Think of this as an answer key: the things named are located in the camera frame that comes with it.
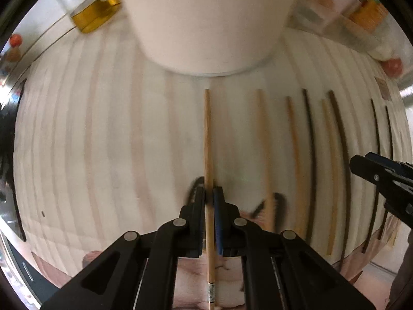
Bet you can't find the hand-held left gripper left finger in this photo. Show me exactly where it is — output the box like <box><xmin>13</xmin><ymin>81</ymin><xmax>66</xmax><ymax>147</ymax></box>
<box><xmin>40</xmin><ymin>185</ymin><xmax>207</xmax><ymax>310</ymax></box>

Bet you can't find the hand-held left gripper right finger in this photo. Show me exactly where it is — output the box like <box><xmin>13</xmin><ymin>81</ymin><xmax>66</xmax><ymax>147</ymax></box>
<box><xmin>211</xmin><ymin>185</ymin><xmax>376</xmax><ymax>310</ymax></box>

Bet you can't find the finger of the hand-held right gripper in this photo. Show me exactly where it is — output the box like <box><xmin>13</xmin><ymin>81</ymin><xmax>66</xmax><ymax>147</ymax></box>
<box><xmin>365</xmin><ymin>152</ymin><xmax>413</xmax><ymax>176</ymax></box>
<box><xmin>350</xmin><ymin>155</ymin><xmax>413</xmax><ymax>228</ymax></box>

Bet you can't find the dark wooden chopstick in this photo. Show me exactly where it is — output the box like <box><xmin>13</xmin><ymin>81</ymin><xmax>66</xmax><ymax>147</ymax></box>
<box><xmin>378</xmin><ymin>106</ymin><xmax>394</xmax><ymax>241</ymax></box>
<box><xmin>361</xmin><ymin>99</ymin><xmax>382</xmax><ymax>254</ymax></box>
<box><xmin>301</xmin><ymin>89</ymin><xmax>318</xmax><ymax>244</ymax></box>

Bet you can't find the light wooden chopstick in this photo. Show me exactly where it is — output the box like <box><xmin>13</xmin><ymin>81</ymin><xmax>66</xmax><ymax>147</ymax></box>
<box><xmin>321</xmin><ymin>99</ymin><xmax>343</xmax><ymax>255</ymax></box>
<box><xmin>204</xmin><ymin>89</ymin><xmax>217</xmax><ymax>310</ymax></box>

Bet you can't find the white utensil container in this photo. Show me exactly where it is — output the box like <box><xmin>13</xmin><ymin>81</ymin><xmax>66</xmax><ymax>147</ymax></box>
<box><xmin>111</xmin><ymin>0</ymin><xmax>307</xmax><ymax>76</ymax></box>

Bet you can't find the red tomato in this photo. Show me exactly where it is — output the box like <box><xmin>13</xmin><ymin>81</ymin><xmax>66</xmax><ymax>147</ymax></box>
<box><xmin>381</xmin><ymin>57</ymin><xmax>404</xmax><ymax>78</ymax></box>

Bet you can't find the striped table mat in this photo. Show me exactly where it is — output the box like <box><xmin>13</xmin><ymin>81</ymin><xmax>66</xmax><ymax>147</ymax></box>
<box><xmin>13</xmin><ymin>16</ymin><xmax>407</xmax><ymax>310</ymax></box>

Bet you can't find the clear plastic tray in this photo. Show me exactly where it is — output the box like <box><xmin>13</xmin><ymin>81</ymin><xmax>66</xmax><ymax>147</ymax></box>
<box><xmin>290</xmin><ymin>0</ymin><xmax>397</xmax><ymax>59</ymax></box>

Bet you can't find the cooking oil bottle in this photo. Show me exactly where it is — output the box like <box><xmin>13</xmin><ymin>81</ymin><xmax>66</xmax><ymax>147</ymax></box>
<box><xmin>53</xmin><ymin>0</ymin><xmax>123</xmax><ymax>34</ymax></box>

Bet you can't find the red ball left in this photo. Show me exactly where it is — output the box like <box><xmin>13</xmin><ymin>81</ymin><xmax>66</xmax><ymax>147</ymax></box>
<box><xmin>5</xmin><ymin>34</ymin><xmax>25</xmax><ymax>63</ymax></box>

